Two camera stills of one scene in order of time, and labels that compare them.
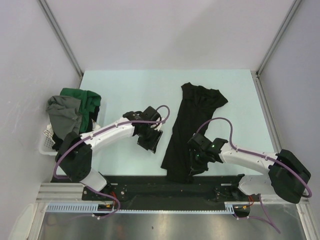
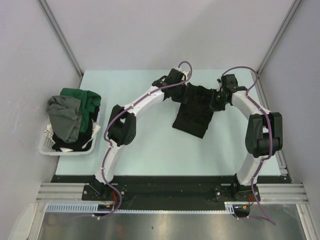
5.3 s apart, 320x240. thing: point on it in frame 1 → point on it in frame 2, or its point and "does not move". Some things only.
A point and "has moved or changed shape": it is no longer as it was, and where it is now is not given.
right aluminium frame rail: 271,129 does not move
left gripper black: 152,147 → 182,98
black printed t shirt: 196,105 has moved or changed shape
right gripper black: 194,165 → 214,105
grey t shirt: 65,115 does not move
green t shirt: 89,100 does not move
